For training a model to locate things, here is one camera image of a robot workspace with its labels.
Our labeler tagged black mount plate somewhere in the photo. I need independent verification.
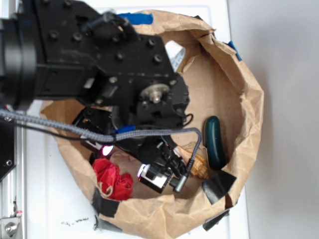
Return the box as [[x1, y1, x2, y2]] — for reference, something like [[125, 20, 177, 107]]
[[0, 106, 16, 182]]

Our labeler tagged red paper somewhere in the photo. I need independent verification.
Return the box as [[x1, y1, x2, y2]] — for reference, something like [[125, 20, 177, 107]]
[[92, 158, 134, 201]]

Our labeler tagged grey braided cable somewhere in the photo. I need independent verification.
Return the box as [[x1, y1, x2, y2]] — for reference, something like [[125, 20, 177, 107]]
[[0, 109, 204, 175]]

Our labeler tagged dark green toy cucumber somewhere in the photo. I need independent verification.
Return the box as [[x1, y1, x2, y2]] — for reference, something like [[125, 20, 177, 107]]
[[204, 116, 227, 170]]

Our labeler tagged orange spiral seashell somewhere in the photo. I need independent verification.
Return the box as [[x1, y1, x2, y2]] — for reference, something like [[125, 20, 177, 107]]
[[173, 146, 209, 179]]

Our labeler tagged aluminium frame rail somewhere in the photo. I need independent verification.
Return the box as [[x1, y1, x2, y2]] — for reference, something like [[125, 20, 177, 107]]
[[0, 0, 27, 239]]

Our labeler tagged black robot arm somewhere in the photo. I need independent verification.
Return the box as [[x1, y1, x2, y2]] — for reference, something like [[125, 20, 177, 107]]
[[0, 0, 189, 147]]

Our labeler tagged white ribbon cable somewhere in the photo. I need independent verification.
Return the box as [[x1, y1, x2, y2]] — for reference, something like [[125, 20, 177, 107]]
[[164, 41, 187, 73]]

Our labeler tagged brown paper bag container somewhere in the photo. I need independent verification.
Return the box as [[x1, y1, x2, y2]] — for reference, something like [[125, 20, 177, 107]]
[[40, 9, 265, 239]]

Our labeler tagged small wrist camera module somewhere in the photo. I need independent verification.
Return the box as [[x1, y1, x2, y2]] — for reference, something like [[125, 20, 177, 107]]
[[138, 139, 190, 193]]

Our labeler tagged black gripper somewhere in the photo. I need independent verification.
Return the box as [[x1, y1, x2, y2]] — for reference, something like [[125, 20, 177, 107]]
[[72, 72, 191, 160]]

